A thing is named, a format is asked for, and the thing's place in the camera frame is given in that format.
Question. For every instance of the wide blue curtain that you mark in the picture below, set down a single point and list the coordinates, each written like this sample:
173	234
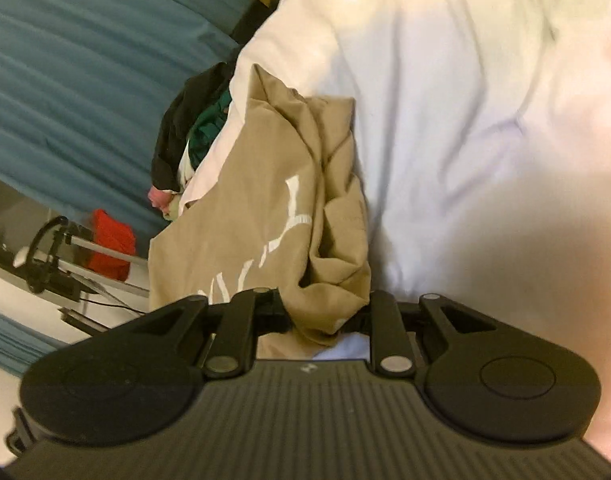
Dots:
85	85

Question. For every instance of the pastel bed blanket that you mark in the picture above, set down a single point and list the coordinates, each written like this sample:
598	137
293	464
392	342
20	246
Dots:
460	110

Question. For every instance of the white cloth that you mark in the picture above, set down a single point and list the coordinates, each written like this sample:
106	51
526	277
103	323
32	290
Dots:
185	165

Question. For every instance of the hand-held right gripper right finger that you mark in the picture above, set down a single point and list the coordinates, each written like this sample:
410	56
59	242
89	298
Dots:
388	330

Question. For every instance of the narrow blue curtain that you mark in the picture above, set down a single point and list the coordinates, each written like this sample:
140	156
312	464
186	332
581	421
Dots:
15	340

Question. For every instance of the pale green towel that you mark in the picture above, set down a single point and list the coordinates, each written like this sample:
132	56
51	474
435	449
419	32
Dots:
173	209

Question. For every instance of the green garment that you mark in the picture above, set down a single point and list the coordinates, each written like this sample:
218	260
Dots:
210	130

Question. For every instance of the red plastic basket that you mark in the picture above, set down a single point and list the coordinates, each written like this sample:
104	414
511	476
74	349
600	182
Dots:
112	245

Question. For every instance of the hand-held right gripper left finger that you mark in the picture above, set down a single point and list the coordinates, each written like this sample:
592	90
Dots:
235	330

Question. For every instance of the pink cloth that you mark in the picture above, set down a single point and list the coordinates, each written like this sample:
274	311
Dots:
159	199

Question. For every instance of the black garment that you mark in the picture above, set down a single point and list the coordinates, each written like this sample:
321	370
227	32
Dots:
185	110

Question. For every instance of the garment steamer stand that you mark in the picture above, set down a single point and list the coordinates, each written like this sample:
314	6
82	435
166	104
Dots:
50	265

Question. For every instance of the tan t-shirt white print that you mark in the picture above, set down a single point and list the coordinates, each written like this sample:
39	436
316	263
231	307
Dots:
265	175

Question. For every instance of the dark window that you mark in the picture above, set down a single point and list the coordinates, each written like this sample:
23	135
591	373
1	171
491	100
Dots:
10	210

